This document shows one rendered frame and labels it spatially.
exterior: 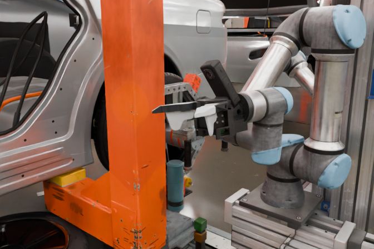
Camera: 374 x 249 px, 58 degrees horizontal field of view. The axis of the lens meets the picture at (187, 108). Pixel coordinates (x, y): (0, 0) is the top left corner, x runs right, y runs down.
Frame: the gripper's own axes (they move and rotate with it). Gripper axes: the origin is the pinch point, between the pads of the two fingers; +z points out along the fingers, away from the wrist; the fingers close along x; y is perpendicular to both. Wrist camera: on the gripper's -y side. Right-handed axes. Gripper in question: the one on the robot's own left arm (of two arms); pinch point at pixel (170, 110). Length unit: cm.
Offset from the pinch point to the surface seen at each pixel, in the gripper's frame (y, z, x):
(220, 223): 107, -120, 128
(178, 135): 22, -52, 74
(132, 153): 20, -17, 53
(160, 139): 17, -29, 54
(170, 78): -4, -68, 101
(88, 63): -16, -24, 104
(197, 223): 52, -39, 47
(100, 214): 49, -11, 77
